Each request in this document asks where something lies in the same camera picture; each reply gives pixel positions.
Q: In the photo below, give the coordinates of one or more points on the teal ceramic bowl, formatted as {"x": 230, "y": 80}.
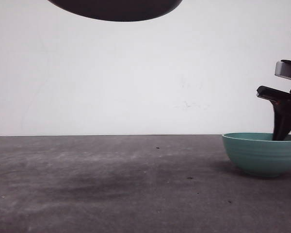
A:
{"x": 257, "y": 154}

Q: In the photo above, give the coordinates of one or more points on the black frying pan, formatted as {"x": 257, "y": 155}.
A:
{"x": 118, "y": 10}

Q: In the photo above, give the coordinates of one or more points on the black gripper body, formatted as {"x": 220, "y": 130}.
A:
{"x": 280, "y": 100}

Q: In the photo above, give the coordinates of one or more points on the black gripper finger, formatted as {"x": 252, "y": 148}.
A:
{"x": 282, "y": 119}

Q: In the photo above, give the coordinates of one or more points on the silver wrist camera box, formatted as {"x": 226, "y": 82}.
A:
{"x": 283, "y": 69}

